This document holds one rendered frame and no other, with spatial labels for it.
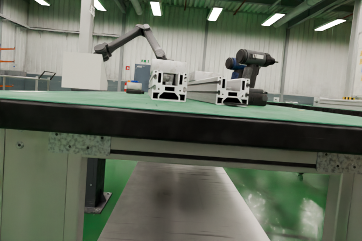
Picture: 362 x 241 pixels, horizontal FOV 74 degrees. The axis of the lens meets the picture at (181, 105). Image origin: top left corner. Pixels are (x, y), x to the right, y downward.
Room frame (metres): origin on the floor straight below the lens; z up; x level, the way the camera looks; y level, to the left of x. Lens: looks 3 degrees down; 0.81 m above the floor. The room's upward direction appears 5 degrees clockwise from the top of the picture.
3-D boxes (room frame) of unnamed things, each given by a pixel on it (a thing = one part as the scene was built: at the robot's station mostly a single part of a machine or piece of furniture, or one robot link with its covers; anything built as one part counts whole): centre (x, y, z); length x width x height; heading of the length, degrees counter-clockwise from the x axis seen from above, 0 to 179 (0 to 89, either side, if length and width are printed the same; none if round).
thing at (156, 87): (1.08, 0.10, 0.82); 0.80 x 0.10 x 0.09; 9
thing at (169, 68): (0.84, 0.06, 0.87); 0.16 x 0.11 x 0.07; 9
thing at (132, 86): (1.34, 0.26, 0.81); 0.10 x 0.08 x 0.06; 99
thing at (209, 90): (1.11, -0.09, 0.82); 0.80 x 0.10 x 0.09; 9
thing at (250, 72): (0.99, -0.30, 0.89); 0.20 x 0.08 x 0.22; 113
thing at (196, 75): (1.11, -0.09, 0.87); 0.16 x 0.11 x 0.07; 9
